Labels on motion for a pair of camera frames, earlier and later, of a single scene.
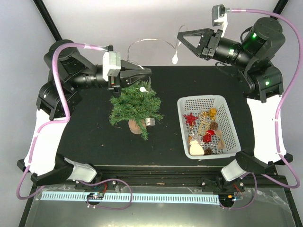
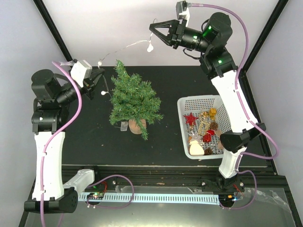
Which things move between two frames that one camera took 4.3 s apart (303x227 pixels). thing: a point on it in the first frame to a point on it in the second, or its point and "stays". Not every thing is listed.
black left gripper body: [114, 82] to [88, 86]
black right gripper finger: [207, 34] to [172, 24]
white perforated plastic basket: [207, 129] stays
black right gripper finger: [198, 50] to [163, 38]
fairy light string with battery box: [151, 121] to [124, 125]
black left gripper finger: [131, 80] to [95, 82]
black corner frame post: [48, 20] stays
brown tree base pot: [135, 127] stays
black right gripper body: [209, 51] to [178, 37]
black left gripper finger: [128, 68] to [94, 74]
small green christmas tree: [137, 102] stays
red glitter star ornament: [190, 118] stays
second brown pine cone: [214, 126] stays
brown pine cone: [208, 151] stays
